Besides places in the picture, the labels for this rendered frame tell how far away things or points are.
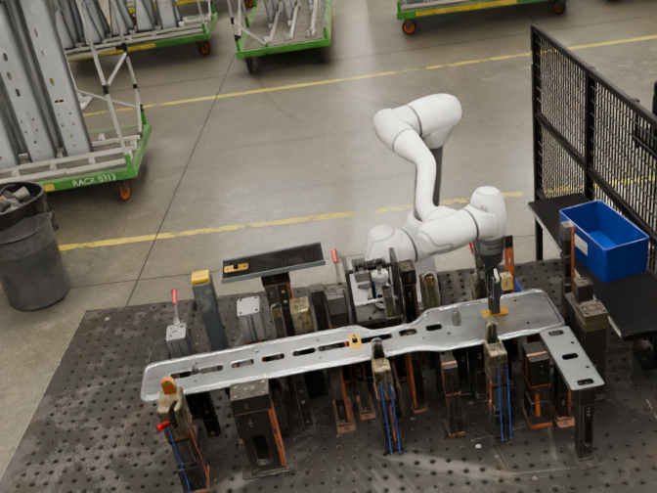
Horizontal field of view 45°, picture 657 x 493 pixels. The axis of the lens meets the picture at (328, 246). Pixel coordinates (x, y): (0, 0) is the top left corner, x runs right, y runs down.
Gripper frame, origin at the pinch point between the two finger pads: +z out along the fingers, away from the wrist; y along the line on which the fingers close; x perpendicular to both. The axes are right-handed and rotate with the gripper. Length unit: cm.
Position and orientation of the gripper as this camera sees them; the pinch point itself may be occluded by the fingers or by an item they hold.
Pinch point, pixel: (494, 302)
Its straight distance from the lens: 265.3
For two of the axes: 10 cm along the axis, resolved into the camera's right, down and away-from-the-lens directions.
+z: 1.5, 8.5, 5.1
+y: 1.1, 4.9, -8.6
